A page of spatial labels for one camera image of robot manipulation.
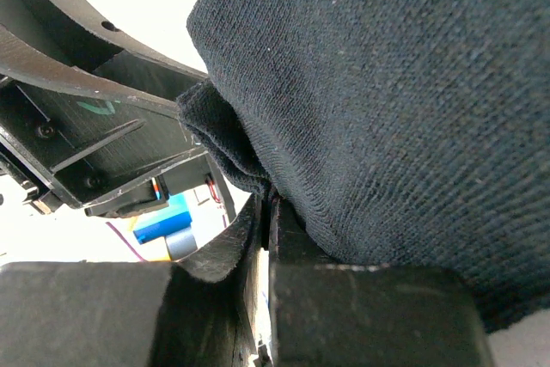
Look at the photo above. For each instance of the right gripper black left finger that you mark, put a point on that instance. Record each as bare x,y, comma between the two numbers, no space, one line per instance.
193,313

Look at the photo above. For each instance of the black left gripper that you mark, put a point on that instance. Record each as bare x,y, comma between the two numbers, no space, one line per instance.
99,155

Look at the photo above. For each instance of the black sock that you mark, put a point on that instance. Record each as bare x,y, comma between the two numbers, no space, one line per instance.
402,132

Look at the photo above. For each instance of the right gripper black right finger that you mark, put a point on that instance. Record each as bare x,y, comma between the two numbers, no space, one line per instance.
325,313

